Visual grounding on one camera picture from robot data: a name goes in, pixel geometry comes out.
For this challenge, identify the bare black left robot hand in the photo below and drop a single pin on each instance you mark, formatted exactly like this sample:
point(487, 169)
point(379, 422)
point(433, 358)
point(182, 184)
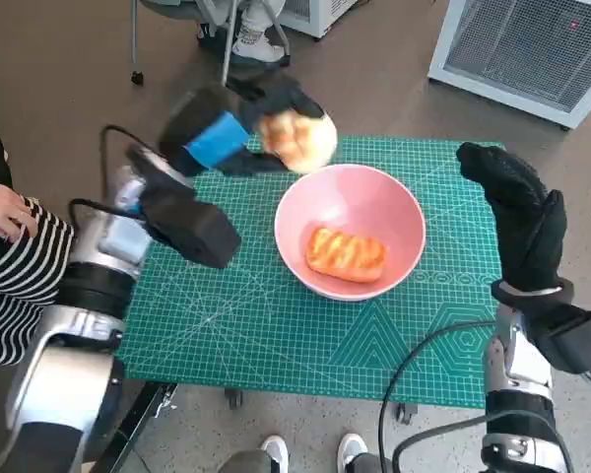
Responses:
point(212, 133)

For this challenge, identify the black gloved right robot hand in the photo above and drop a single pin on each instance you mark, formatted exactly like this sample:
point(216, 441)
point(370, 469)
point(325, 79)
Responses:
point(527, 231)

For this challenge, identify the round toy bread bun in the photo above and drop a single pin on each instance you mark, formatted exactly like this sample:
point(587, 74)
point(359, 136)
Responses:
point(305, 143)

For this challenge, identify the pink bowl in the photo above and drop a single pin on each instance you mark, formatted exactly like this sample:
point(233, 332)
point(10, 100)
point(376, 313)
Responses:
point(374, 207)

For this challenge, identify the rectangular striped toy bread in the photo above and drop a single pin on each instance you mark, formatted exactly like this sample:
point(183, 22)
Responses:
point(345, 256)

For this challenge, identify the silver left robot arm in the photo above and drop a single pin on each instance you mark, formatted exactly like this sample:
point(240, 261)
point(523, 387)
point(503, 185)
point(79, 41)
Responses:
point(64, 384)

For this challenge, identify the person's foot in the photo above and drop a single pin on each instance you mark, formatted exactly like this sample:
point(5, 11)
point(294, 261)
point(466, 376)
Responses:
point(256, 44)

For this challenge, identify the small white appliance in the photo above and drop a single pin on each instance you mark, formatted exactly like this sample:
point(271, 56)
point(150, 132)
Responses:
point(310, 20)

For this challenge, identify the large white grille appliance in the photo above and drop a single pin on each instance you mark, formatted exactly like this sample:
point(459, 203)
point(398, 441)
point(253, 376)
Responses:
point(522, 49)

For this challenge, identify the green cutting mat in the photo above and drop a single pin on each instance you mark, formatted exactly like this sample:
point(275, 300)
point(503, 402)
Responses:
point(226, 320)

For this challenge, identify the black table caster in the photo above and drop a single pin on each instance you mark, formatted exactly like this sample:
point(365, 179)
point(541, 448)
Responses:
point(406, 413)
point(234, 398)

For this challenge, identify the person's hand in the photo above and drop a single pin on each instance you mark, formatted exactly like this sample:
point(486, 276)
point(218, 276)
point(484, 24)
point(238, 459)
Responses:
point(5, 212)

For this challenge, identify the person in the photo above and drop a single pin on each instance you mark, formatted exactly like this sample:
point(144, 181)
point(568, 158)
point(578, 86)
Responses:
point(15, 295)

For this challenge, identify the metal frame chair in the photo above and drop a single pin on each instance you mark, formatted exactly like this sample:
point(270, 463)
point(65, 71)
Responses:
point(229, 54)

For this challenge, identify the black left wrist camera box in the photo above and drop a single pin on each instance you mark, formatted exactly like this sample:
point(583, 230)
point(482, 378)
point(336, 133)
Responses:
point(197, 231)

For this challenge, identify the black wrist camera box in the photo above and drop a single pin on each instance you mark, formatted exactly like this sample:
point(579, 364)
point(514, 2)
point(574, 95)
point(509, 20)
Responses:
point(197, 231)
point(581, 340)

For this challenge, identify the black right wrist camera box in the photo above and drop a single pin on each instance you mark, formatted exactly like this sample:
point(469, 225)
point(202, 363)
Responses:
point(581, 340)

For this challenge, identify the black table frame bar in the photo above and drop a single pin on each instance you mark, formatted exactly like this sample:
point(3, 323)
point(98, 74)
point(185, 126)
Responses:
point(138, 424)

